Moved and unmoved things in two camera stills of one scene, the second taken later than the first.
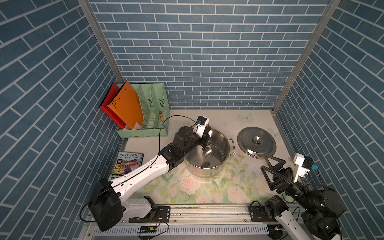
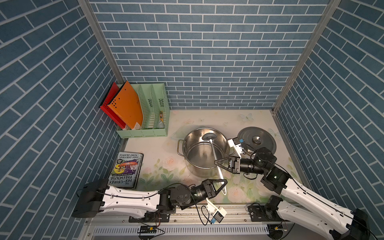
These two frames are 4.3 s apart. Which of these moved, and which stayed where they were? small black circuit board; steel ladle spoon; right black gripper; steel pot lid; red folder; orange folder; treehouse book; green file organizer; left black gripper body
Moved: steel ladle spoon; right black gripper; left black gripper body
Stayed: green file organizer; small black circuit board; red folder; treehouse book; orange folder; steel pot lid
